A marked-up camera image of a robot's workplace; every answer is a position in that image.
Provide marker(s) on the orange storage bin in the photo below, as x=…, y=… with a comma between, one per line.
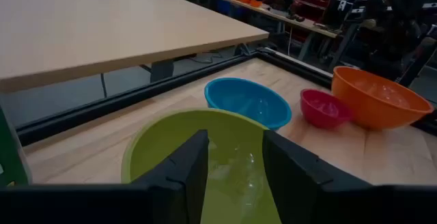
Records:
x=254, y=2

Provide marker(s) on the black metal table frame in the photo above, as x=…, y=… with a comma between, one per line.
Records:
x=136, y=92

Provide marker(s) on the dark green plastic object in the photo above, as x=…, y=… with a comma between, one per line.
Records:
x=10, y=155

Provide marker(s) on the long wooden workbench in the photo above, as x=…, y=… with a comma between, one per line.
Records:
x=290, y=18

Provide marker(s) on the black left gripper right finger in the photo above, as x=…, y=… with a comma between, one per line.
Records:
x=293, y=172

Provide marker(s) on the blue plastic bowl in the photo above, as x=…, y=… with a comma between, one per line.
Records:
x=246, y=101

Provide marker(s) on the lime green plastic bowl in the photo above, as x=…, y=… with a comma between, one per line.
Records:
x=164, y=138

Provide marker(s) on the small pink-red plastic bowl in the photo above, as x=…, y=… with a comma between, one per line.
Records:
x=322, y=109

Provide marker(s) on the black desk leg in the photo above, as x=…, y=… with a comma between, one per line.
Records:
x=162, y=70

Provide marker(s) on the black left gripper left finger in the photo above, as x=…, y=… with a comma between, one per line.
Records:
x=177, y=176

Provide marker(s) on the orange plastic bowl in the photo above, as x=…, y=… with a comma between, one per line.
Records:
x=368, y=104

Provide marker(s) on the light brown wooden desk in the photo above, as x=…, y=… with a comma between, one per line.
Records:
x=102, y=26

